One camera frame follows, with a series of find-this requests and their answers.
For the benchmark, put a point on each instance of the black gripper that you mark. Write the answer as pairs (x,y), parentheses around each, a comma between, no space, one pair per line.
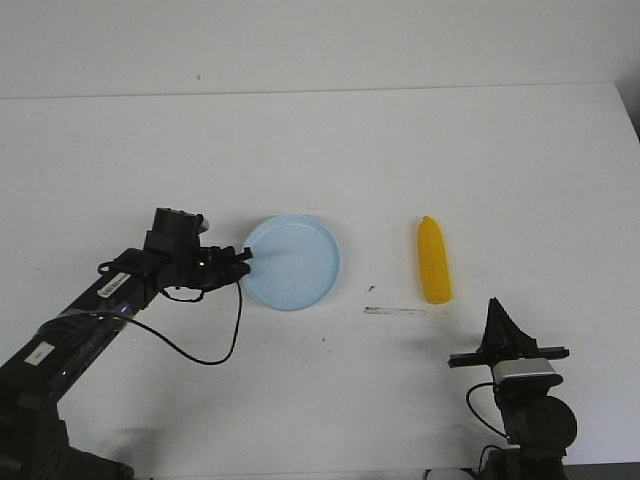
(500,331)
(179,259)

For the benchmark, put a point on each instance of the light blue round plate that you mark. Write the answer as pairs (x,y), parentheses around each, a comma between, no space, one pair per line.
(295,262)

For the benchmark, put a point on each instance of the yellow toy corn cob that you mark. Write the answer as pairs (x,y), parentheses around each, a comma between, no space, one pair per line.
(433,263)

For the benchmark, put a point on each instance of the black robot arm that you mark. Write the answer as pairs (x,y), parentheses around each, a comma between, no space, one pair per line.
(34,439)
(537,427)

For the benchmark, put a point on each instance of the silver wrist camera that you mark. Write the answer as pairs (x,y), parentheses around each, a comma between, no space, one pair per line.
(201,224)
(524,371)

